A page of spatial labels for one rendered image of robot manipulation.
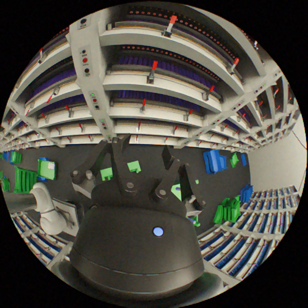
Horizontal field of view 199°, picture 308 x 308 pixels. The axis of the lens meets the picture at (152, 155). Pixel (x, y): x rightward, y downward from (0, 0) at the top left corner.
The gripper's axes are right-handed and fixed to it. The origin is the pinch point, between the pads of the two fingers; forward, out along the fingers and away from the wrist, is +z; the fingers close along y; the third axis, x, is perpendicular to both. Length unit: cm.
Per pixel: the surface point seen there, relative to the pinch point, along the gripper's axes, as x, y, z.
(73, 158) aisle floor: -50, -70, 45
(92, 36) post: 27.4, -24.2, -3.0
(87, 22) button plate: 30.9, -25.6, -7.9
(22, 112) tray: 3, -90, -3
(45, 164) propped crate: -63, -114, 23
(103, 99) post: 9.1, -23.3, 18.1
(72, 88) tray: 12.7, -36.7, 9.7
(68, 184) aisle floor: -72, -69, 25
